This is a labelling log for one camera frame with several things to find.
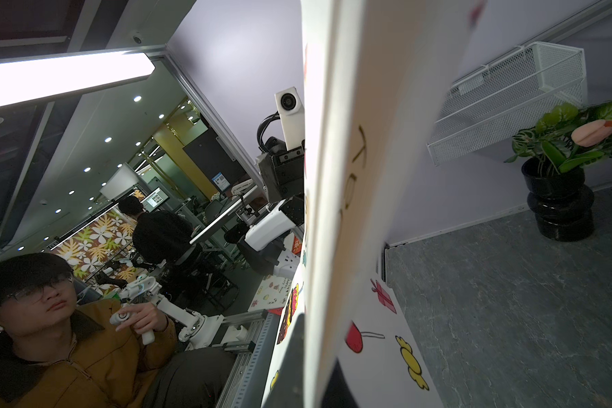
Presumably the potted plant with pink flower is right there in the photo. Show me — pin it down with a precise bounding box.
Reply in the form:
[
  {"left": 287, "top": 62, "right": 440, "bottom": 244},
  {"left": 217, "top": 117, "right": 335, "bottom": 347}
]
[{"left": 507, "top": 101, "right": 612, "bottom": 241}]

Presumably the white party paper bag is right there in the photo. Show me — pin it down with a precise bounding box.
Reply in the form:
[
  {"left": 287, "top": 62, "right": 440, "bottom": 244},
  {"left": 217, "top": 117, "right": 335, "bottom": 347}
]
[{"left": 263, "top": 1, "right": 485, "bottom": 407}]

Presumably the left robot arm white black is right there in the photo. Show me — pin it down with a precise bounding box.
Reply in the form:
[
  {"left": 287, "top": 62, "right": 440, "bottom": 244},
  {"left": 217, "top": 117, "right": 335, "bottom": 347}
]
[{"left": 237, "top": 112, "right": 305, "bottom": 279}]

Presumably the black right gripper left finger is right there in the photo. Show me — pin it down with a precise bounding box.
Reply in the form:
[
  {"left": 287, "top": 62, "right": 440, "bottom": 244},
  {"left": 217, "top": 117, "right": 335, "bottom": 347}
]
[{"left": 262, "top": 314, "right": 305, "bottom": 408}]

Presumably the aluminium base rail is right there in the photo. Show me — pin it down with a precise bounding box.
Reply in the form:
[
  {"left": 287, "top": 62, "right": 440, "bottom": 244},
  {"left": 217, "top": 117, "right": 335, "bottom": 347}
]
[{"left": 213, "top": 310, "right": 280, "bottom": 407}]

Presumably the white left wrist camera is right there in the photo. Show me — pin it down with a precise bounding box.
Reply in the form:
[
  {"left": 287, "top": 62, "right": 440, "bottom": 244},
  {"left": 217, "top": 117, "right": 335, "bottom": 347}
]
[{"left": 275, "top": 87, "right": 305, "bottom": 151}]

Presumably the seated man in brown jacket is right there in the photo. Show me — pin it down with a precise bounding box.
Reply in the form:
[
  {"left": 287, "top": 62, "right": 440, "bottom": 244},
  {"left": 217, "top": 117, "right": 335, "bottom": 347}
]
[{"left": 0, "top": 253, "right": 236, "bottom": 407}]

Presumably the white teleoperation handle device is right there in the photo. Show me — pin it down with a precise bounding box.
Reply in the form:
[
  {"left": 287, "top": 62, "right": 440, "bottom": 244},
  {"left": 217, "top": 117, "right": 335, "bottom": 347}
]
[{"left": 117, "top": 275, "right": 249, "bottom": 350}]

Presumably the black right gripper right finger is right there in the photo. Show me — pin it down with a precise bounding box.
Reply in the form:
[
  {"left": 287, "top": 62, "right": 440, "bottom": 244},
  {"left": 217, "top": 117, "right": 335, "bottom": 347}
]
[{"left": 321, "top": 360, "right": 359, "bottom": 408}]

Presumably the flat stack of paper bags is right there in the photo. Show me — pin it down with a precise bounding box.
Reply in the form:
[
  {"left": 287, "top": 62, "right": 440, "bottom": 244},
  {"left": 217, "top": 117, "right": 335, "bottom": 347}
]
[{"left": 246, "top": 234, "right": 304, "bottom": 315}]

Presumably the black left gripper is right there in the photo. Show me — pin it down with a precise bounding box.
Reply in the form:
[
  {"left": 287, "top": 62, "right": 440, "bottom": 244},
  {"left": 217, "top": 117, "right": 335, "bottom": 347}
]
[{"left": 258, "top": 146, "right": 305, "bottom": 203}]

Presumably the white wire side basket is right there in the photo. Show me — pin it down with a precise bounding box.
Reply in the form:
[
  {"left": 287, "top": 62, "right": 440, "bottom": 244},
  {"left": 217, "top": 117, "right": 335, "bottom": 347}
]
[{"left": 428, "top": 42, "right": 588, "bottom": 166}]

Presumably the standing person in black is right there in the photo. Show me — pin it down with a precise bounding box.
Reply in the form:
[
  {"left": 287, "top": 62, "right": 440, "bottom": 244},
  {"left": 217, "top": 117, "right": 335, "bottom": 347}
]
[{"left": 117, "top": 195, "right": 202, "bottom": 299}]

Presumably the ceiling strip light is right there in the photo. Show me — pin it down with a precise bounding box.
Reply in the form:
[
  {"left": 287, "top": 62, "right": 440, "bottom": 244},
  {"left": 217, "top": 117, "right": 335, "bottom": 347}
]
[{"left": 0, "top": 51, "right": 155, "bottom": 108}]

